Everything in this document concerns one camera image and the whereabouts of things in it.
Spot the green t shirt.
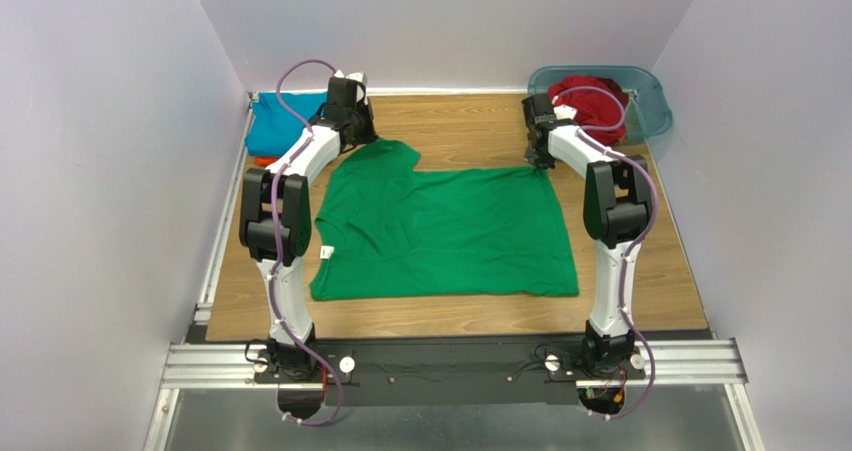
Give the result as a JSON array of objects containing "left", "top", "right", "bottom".
[{"left": 310, "top": 140, "right": 580, "bottom": 301}]

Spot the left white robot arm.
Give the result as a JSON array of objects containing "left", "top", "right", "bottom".
[{"left": 239, "top": 72, "right": 377, "bottom": 381}]

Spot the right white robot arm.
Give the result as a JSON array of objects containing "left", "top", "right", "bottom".
[{"left": 521, "top": 93, "right": 658, "bottom": 374}]

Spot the red t shirt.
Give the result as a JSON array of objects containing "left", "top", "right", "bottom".
[{"left": 547, "top": 75, "right": 629, "bottom": 146}]

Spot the blue folded t shirt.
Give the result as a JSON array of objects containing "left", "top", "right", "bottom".
[{"left": 244, "top": 92, "right": 327, "bottom": 157}]

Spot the orange folded t shirt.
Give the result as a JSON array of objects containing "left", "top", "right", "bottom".
[{"left": 254, "top": 156, "right": 278, "bottom": 167}]

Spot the teal plastic basket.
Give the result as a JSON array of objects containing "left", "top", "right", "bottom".
[{"left": 527, "top": 64, "right": 673, "bottom": 145}]

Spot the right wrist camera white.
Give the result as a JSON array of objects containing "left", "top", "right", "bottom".
[{"left": 553, "top": 105, "right": 578, "bottom": 120}]

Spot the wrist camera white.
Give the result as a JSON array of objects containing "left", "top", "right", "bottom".
[
  {"left": 553, "top": 105, "right": 578, "bottom": 120},
  {"left": 333, "top": 70, "right": 367, "bottom": 96}
]

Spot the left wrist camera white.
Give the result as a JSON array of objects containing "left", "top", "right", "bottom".
[{"left": 333, "top": 70, "right": 367, "bottom": 96}]

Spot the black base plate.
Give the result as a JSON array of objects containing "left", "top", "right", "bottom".
[{"left": 244, "top": 333, "right": 650, "bottom": 413}]

